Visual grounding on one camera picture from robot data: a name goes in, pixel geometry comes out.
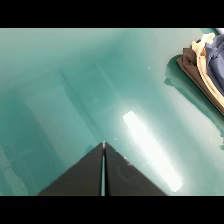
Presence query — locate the blue garment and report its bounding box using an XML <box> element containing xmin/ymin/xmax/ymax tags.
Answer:
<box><xmin>204</xmin><ymin>34</ymin><xmax>224</xmax><ymax>95</ymax></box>

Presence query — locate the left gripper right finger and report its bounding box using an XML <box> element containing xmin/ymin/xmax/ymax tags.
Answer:
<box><xmin>104</xmin><ymin>141</ymin><xmax>168</xmax><ymax>197</ymax></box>

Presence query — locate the cream garment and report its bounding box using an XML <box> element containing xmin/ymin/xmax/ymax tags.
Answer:
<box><xmin>190</xmin><ymin>32</ymin><xmax>224</xmax><ymax>105</ymax></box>

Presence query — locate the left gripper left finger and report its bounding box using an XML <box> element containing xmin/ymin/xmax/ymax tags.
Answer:
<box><xmin>37</xmin><ymin>141</ymin><xmax>105</xmax><ymax>197</ymax></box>

